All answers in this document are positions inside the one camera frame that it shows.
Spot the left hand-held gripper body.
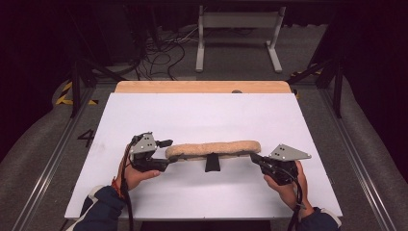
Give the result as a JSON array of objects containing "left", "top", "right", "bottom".
[{"left": 127, "top": 131, "right": 171, "bottom": 173}]

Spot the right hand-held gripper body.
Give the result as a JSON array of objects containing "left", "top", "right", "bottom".
[{"left": 261, "top": 143, "right": 313, "bottom": 187}]

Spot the tan plush cover black lining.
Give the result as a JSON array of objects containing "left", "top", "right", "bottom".
[{"left": 165, "top": 140, "right": 263, "bottom": 173}]

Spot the person's right hand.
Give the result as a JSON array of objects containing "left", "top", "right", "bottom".
[{"left": 263, "top": 160, "right": 316, "bottom": 219}]

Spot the person's left hand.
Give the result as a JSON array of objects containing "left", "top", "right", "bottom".
[{"left": 115, "top": 153, "right": 162, "bottom": 193}]

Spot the white board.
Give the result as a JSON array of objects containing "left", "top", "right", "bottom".
[{"left": 64, "top": 92, "right": 344, "bottom": 221}]

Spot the wooden table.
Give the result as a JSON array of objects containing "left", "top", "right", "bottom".
[{"left": 114, "top": 80, "right": 293, "bottom": 94}]

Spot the white metal stand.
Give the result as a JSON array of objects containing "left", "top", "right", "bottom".
[{"left": 194, "top": 4, "right": 288, "bottom": 74}]

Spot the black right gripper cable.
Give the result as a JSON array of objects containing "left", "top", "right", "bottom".
[{"left": 281, "top": 166, "right": 305, "bottom": 231}]

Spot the red bracelet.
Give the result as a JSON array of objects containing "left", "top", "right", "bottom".
[{"left": 110, "top": 176, "right": 125, "bottom": 199}]

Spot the aluminium rail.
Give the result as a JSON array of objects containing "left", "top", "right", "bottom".
[
  {"left": 10, "top": 86, "right": 97, "bottom": 231},
  {"left": 317, "top": 86, "right": 398, "bottom": 231}
]

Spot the tangle of floor cables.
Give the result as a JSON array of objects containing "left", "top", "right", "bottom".
[{"left": 128, "top": 25, "right": 208, "bottom": 82}]

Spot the black metal frame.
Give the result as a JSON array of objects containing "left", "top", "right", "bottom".
[
  {"left": 286, "top": 57, "right": 344, "bottom": 119},
  {"left": 67, "top": 52, "right": 129, "bottom": 118}
]

